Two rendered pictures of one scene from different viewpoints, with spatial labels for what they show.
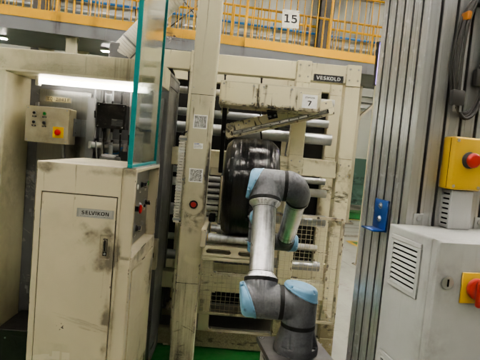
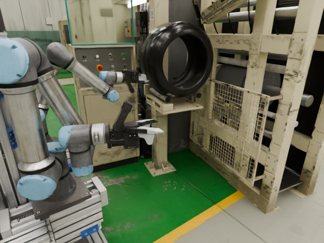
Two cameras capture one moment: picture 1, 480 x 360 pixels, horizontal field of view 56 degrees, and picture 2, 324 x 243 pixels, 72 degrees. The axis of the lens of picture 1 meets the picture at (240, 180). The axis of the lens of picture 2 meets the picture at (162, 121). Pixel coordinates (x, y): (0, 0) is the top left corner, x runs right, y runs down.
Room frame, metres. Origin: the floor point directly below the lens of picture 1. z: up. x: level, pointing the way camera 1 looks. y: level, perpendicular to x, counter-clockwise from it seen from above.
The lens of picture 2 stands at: (1.71, -1.65, 1.38)
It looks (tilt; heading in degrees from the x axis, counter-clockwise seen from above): 22 degrees down; 66
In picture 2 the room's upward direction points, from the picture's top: straight up
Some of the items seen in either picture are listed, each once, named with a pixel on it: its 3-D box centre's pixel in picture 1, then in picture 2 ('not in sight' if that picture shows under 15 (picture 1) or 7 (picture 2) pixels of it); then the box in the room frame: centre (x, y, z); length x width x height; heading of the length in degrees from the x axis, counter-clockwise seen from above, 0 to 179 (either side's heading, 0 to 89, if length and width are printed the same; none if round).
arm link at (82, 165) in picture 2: not in sight; (82, 157); (1.73, -0.88, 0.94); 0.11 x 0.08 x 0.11; 75
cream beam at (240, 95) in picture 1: (268, 98); not in sight; (2.84, -0.14, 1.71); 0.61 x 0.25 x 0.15; 91
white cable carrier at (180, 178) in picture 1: (180, 178); not in sight; (2.49, 0.33, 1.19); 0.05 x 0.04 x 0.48; 1
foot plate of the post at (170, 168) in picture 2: not in sight; (159, 165); (2.52, 0.24, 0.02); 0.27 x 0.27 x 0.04; 1
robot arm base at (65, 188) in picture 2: not in sight; (56, 181); (1.61, -0.73, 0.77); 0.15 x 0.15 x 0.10
